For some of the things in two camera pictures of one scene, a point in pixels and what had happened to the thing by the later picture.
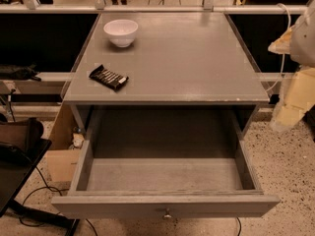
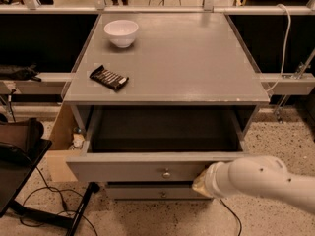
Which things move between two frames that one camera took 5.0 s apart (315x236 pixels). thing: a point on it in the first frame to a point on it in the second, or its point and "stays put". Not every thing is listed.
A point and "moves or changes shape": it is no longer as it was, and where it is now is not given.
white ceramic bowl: (121, 31) stays put
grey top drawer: (162, 161) moves or changes shape
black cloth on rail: (16, 72) stays put
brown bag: (21, 133) stays put
